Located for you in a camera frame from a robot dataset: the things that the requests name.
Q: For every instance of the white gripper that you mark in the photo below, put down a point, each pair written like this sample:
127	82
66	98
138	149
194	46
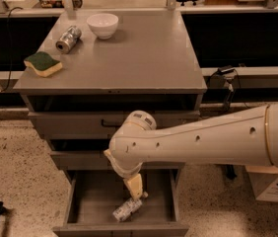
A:
124	169

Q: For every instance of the clear plastic bottle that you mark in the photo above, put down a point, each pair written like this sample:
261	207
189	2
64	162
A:
129	207

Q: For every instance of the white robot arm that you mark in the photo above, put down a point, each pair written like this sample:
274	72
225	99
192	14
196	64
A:
248	137

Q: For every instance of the grey open bottom drawer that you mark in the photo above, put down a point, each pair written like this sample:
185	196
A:
95	195

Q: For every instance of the grey middle drawer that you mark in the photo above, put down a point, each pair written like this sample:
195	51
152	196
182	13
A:
95	160

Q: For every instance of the grey top drawer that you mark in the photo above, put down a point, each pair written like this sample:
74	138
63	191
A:
75	125

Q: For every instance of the grey drawer cabinet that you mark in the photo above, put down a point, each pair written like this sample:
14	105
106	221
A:
148	64

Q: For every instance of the brown cardboard box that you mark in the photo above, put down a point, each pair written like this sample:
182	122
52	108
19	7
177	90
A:
264	182

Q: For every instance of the black stand with adapter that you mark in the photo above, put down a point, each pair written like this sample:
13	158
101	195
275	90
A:
228	73

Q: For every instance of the green yellow sponge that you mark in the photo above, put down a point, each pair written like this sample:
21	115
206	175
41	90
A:
43	64

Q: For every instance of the silver metal can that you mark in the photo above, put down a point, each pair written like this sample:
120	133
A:
68	39

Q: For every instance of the white ceramic bowl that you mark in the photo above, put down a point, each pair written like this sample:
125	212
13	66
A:
103	25

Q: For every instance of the black top drawer handle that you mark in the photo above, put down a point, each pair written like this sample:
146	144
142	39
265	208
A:
105	123

